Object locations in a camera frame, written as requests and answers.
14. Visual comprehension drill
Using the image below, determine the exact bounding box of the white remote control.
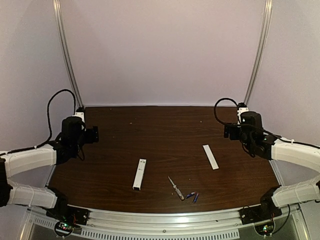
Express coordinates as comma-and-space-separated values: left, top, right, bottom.
132, 158, 147, 191

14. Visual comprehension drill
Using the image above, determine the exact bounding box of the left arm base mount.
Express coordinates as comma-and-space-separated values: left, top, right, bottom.
44, 198, 90, 239

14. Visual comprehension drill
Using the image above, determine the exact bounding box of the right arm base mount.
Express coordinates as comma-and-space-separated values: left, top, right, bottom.
238, 197, 282, 237

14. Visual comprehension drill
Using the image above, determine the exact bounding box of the purple battery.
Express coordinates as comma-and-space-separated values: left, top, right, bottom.
185, 192, 196, 199
192, 192, 199, 204

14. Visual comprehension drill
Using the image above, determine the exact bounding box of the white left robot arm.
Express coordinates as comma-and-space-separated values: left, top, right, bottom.
0, 115, 99, 209

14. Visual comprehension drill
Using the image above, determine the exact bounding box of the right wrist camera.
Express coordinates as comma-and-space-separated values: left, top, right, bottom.
237, 102, 249, 125

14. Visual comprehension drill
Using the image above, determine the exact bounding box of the clear tester screwdriver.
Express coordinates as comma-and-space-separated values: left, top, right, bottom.
167, 175, 185, 201

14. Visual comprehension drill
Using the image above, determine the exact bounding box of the aluminium frame post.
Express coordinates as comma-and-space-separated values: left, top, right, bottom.
52, 0, 84, 108
244, 0, 273, 105

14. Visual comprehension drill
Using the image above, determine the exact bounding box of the left black camera cable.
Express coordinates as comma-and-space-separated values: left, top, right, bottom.
0, 89, 77, 156

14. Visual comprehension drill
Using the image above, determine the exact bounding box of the white battery cover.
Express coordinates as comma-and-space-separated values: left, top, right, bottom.
202, 144, 219, 170

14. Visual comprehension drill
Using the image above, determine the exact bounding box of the right aluminium frame post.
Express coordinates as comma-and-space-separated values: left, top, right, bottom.
244, 0, 273, 105

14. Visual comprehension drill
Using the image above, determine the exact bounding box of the left aluminium frame post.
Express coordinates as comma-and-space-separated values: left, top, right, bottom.
52, 0, 84, 108

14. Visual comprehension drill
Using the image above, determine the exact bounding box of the right black camera cable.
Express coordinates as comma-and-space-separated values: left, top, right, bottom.
214, 97, 241, 125

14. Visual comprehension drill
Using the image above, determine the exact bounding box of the black camera cable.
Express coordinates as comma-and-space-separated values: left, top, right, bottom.
0, 89, 77, 156
214, 97, 241, 125

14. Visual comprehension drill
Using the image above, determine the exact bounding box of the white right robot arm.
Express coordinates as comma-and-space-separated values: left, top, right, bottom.
222, 111, 320, 208

